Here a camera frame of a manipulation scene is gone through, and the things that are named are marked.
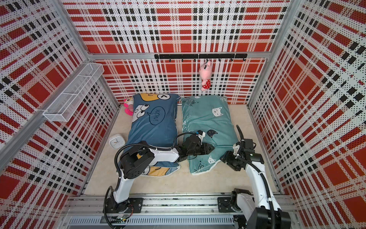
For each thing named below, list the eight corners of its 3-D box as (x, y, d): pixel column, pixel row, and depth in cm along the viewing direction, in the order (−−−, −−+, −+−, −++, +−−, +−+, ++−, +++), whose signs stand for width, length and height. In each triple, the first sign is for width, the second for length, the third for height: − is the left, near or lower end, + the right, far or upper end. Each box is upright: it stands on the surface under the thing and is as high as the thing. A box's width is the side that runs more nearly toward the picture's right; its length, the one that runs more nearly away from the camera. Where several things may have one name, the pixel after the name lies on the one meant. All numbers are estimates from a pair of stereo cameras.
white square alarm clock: (112, 149, 97) (106, 143, 90) (116, 140, 102) (110, 134, 95) (124, 149, 97) (119, 143, 90) (127, 140, 102) (122, 134, 95)
